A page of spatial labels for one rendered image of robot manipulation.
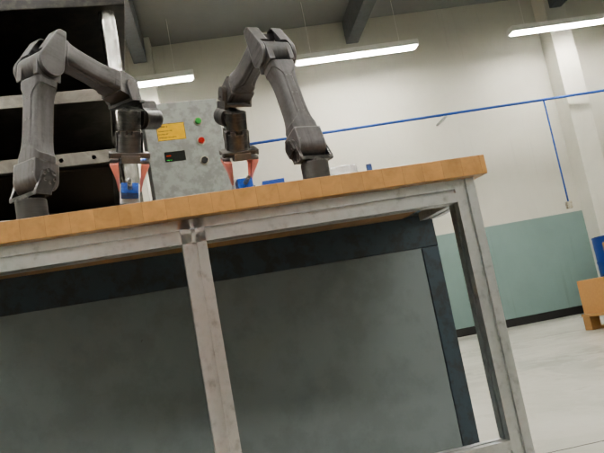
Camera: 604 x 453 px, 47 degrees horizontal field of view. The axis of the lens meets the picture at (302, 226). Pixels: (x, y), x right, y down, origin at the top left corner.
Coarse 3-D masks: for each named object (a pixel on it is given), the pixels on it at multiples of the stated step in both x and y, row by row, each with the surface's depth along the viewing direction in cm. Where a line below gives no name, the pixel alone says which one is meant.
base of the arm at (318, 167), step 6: (306, 162) 150; (312, 162) 150; (318, 162) 150; (324, 162) 151; (306, 168) 150; (312, 168) 150; (318, 168) 150; (324, 168) 150; (306, 174) 150; (312, 174) 150; (318, 174) 149; (324, 174) 150; (330, 174) 152
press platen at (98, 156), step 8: (80, 152) 252; (88, 152) 253; (96, 152) 253; (104, 152) 254; (8, 160) 245; (16, 160) 246; (56, 160) 249; (64, 160) 250; (72, 160) 251; (80, 160) 251; (88, 160) 252; (96, 160) 253; (104, 160) 254; (0, 168) 244; (8, 168) 245; (64, 168) 251; (112, 176) 275
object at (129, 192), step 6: (120, 186) 170; (126, 186) 170; (132, 186) 171; (138, 186) 175; (120, 192) 170; (126, 192) 170; (132, 192) 170; (138, 192) 175; (120, 198) 173; (126, 198) 173; (132, 198) 173; (138, 198) 174; (120, 204) 173
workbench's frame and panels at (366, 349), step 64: (256, 256) 176; (320, 256) 180; (384, 256) 185; (0, 320) 159; (64, 320) 162; (128, 320) 166; (192, 320) 169; (256, 320) 173; (320, 320) 177; (384, 320) 182; (448, 320) 186; (0, 384) 156; (64, 384) 160; (128, 384) 163; (192, 384) 167; (256, 384) 170; (320, 384) 174; (384, 384) 179; (448, 384) 183; (0, 448) 154; (64, 448) 157; (128, 448) 161; (192, 448) 164; (256, 448) 168; (320, 448) 172; (384, 448) 176; (448, 448) 180
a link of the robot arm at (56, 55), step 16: (64, 32) 153; (32, 48) 152; (48, 48) 147; (64, 48) 152; (16, 64) 149; (48, 64) 146; (64, 64) 150; (80, 64) 158; (96, 64) 162; (80, 80) 162; (96, 80) 162; (112, 80) 165; (112, 96) 169; (128, 96) 170
